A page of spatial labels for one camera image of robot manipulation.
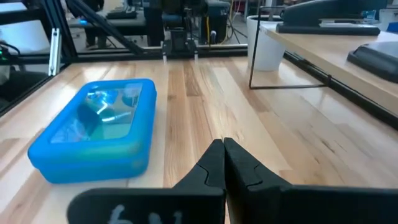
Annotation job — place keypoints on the wooden shelf with black legs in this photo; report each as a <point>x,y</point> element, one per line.
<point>311,43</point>

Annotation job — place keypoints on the black keyboard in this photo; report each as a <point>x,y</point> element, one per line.
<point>121,13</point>

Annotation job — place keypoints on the blue plastic pencil box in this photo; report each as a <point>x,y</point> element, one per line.
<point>93,155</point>

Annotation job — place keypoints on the black computer case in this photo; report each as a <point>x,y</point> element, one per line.
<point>217,21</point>

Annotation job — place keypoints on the person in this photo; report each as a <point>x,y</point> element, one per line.
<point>93,25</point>

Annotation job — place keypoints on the black stapler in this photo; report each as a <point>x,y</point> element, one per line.
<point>323,18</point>

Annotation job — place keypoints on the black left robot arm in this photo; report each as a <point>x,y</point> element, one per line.
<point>179,37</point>

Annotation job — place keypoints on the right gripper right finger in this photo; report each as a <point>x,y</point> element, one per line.
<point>295,205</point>

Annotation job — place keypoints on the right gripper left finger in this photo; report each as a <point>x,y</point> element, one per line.
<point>155,205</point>

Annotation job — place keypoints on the white plant pot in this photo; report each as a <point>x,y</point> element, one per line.
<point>264,46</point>

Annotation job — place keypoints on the black aluminium table frame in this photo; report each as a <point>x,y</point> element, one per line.
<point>124,55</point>

